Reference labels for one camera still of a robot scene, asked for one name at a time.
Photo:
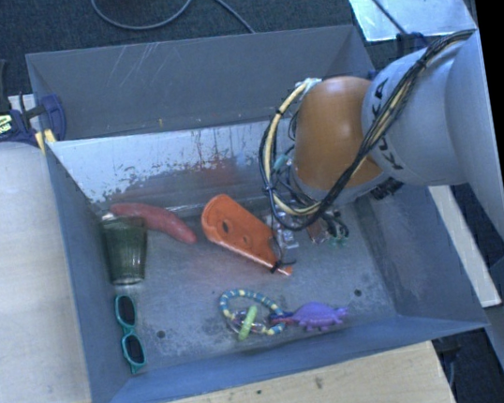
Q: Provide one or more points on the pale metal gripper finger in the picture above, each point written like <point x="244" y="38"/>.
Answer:
<point x="291" y="246"/>
<point x="278" y="245"/>

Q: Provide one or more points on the orange flat plastic tool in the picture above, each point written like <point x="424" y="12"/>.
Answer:
<point x="232" y="227"/>

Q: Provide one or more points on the purple toy dinosaur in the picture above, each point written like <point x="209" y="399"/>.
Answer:
<point x="320" y="315"/>

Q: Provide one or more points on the red toy sausage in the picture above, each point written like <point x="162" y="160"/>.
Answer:
<point x="160" y="220"/>

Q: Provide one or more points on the dark green ribbed cup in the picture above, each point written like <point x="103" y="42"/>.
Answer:
<point x="126" y="251"/>

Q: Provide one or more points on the grey metal bin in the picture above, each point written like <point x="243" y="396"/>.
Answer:
<point x="214" y="83"/>

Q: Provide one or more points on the teal sunglasses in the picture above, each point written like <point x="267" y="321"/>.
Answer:
<point x="132" y="347"/>

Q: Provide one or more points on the pale wood board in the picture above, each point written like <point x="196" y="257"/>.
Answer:
<point x="22" y="279"/>

